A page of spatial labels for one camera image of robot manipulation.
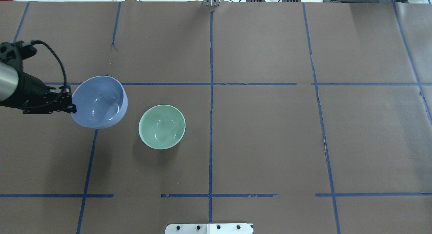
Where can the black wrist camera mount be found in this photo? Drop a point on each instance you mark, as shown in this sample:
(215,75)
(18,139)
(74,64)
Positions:
(13,54)

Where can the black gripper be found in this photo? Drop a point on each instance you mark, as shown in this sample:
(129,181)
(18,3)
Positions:
(29,91)

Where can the brown paper table mat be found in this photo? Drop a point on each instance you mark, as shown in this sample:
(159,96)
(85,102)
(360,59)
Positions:
(303,118)

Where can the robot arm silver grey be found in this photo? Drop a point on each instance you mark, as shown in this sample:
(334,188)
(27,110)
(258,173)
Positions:
(9,80)

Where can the green ceramic bowl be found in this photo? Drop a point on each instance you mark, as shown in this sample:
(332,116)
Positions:
(162,127)

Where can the blue ceramic bowl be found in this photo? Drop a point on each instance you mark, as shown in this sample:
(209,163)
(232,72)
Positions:
(101,102)

